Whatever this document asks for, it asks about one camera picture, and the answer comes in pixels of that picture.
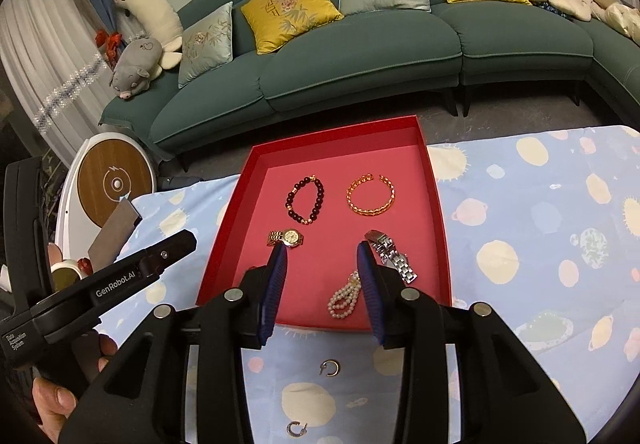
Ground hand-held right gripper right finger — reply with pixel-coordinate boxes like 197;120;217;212
356;241;586;444

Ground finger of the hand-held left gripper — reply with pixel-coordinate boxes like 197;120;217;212
59;244;290;444
139;230;198;277

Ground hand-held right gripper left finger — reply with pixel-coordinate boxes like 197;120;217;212
59;244;290;444

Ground pearl bracelet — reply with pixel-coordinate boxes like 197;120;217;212
327;270;365;319

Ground silver wristwatch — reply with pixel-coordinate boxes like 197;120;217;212
364;230;418;285

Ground gold wristwatch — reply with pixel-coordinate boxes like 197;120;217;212
266;229;306;249

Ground red cardboard box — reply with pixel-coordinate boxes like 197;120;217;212
196;115;455;331

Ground gold chain bangle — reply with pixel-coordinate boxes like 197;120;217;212
346;175;398;218

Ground dark bead bracelet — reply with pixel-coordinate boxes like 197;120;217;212
285;176;325;226

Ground person's left hand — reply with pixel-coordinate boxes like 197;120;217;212
31;329;121;432

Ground blue planet print tablecloth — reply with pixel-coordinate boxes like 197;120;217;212
97;125;640;444

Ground white sheer curtain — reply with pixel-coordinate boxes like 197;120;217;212
0;0;121;165

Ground grey pig plush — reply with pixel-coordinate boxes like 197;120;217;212
109;38;166;100

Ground red curtain tieback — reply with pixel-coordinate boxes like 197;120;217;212
95;30;121;62

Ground teal sofa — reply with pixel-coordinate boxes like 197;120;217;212
97;0;640;172

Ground white cow plush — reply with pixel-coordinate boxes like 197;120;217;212
111;0;184;79

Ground dark patterned cushion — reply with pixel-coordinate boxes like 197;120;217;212
537;0;576;17

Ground cream satin cushion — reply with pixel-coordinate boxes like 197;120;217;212
605;4;640;42

